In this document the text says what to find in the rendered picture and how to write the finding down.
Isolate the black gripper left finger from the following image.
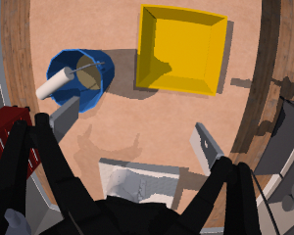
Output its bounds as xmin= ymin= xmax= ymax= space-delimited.
xmin=0 ymin=96 xmax=121 ymax=235

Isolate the yellow shallow tray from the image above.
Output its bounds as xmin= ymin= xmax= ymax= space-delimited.
xmin=136 ymin=4 xmax=227 ymax=96

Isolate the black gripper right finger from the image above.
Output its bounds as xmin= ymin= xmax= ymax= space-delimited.
xmin=164 ymin=122 xmax=262 ymax=235

